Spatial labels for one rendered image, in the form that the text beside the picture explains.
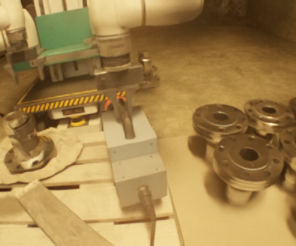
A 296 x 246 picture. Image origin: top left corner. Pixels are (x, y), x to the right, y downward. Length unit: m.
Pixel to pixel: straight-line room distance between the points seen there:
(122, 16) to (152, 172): 0.39
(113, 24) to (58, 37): 0.87
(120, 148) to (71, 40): 0.91
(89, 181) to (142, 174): 0.37
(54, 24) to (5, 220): 1.04
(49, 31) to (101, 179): 0.91
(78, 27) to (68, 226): 1.06
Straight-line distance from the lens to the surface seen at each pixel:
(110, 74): 0.58
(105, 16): 0.53
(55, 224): 0.69
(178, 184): 1.00
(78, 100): 1.17
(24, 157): 1.03
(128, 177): 0.57
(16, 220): 0.89
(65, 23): 1.35
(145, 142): 0.60
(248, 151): 0.86
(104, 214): 0.77
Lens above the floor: 0.76
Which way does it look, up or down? 32 degrees down
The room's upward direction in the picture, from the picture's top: 5 degrees counter-clockwise
